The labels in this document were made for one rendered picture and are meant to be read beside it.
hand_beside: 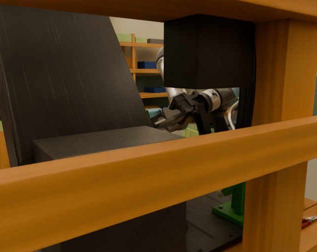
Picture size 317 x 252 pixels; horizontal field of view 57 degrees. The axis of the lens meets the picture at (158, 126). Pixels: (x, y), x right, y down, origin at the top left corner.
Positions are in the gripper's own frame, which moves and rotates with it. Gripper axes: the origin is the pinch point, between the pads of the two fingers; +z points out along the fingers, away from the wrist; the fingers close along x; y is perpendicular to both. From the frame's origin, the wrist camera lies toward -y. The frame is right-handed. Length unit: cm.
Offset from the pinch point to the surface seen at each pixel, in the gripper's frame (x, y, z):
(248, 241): -2.0, -39.6, -1.3
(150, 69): -410, 320, -330
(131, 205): 33, -22, 32
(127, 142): 19.8, -7.3, 21.0
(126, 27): -376, 434, -330
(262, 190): 11.0, -31.4, -5.6
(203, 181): 30.9, -24.0, 18.9
